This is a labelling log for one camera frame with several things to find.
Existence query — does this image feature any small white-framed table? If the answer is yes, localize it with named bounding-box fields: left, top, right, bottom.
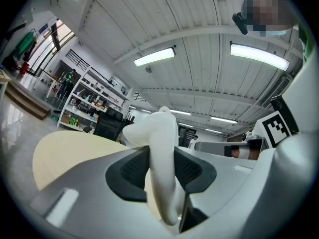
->
left=33, top=70, right=63, bottom=99

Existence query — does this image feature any wooden step platform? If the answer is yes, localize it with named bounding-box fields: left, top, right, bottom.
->
left=4, top=82, right=52, bottom=120

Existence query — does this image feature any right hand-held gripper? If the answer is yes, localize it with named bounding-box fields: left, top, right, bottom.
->
left=194, top=95, right=300, bottom=158

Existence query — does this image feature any ceiling air conditioner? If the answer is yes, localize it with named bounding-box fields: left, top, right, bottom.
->
left=260, top=75, right=294, bottom=109

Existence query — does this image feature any long ceiling light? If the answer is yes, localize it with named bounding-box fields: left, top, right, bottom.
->
left=133, top=46, right=176, bottom=67
left=229, top=42, right=291, bottom=72
left=169, top=109, right=192, bottom=116
left=210, top=116, right=239, bottom=124

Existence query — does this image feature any hanging green jacket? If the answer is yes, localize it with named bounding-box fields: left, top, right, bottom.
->
left=16, top=31, right=36, bottom=57

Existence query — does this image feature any white cloth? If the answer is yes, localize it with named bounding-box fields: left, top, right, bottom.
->
left=122, top=106, right=179, bottom=226

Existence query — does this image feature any red bin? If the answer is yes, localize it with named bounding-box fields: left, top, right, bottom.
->
left=19, top=61, right=30, bottom=76

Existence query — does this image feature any black mesh office chair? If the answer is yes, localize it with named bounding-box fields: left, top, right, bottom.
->
left=83, top=108, right=126, bottom=142

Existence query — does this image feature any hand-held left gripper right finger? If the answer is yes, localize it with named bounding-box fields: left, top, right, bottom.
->
left=174, top=146, right=260, bottom=234

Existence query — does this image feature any black head-mounted camera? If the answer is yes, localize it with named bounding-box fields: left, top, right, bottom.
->
left=232, top=11, right=250, bottom=36

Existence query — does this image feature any white metal shelf rack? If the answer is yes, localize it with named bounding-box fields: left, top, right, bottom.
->
left=56, top=67, right=131, bottom=134

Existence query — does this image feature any person's green shirt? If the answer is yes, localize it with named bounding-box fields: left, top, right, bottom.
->
left=298, top=23, right=315, bottom=62

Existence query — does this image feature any black metal railing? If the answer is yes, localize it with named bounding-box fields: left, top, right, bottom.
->
left=65, top=48, right=90, bottom=71

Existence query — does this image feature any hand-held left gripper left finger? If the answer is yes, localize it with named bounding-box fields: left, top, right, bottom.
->
left=31, top=145, right=180, bottom=239

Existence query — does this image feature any person's head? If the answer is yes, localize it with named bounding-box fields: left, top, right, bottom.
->
left=243, top=0, right=300, bottom=37

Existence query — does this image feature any round wooden table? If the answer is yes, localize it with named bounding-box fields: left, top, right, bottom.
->
left=32, top=130, right=162, bottom=220

